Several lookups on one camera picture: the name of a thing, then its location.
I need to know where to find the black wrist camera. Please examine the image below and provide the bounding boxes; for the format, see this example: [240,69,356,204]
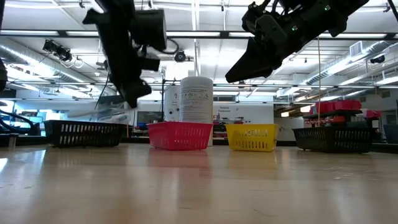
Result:
[132,8,168,53]
[241,1,274,34]

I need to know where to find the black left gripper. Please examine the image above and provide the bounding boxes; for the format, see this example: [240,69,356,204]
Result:
[82,0,153,109]

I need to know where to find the white cabinet with lettering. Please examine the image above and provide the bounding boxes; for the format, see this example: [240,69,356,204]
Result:
[213,102,275,125]

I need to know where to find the white wipes canister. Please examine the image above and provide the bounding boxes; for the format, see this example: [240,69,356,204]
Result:
[179,76,215,147]

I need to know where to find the red plastic mesh basket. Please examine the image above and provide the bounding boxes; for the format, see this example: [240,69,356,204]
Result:
[147,121,214,151]

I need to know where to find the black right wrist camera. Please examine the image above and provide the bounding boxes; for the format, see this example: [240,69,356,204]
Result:
[241,1,274,34]

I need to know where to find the yellow plastic mesh basket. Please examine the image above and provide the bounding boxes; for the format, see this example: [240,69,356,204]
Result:
[225,123,280,152]

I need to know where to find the green white toothbrush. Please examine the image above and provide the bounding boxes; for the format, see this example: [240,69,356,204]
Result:
[67,105,133,119]

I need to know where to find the black ceiling spotlight rig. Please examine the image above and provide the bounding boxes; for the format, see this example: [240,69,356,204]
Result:
[42,39,73,62]

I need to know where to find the black plastic mesh basket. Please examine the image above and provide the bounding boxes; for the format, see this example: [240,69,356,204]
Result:
[43,119,126,148]
[292,126,376,154]

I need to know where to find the long ceiling light strip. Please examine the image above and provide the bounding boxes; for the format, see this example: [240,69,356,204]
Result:
[166,30,221,37]
[320,32,388,39]

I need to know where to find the black monitor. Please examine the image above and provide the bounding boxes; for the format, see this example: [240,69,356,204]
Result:
[136,111,163,126]

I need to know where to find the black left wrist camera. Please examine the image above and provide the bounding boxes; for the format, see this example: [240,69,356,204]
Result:
[132,8,168,53]

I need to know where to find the silver ventilation duct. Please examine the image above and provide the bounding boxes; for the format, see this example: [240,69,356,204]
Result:
[0,45,103,93]
[306,40,398,85]

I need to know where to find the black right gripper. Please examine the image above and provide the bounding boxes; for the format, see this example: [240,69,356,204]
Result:
[225,11,312,83]

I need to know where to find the thin tan hanging cord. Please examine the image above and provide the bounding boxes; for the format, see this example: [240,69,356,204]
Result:
[317,36,322,127]

